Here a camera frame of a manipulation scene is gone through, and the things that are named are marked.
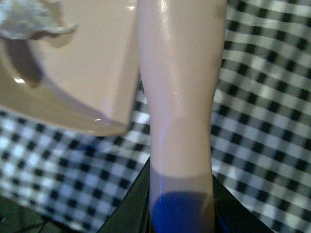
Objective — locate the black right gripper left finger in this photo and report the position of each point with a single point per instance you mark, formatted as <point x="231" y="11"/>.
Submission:
<point x="132" y="215"/>

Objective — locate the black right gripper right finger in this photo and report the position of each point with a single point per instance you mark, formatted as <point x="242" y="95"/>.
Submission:
<point x="231" y="216"/>

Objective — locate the beige plastic dustpan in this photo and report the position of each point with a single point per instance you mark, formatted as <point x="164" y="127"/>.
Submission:
<point x="83" y="81"/>

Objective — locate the crumpled grey paper trash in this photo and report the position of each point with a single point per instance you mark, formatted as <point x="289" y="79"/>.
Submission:
<point x="21" y="19"/>

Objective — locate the black white checkered tablecloth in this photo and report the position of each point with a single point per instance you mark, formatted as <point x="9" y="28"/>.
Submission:
<point x="260" y="133"/>

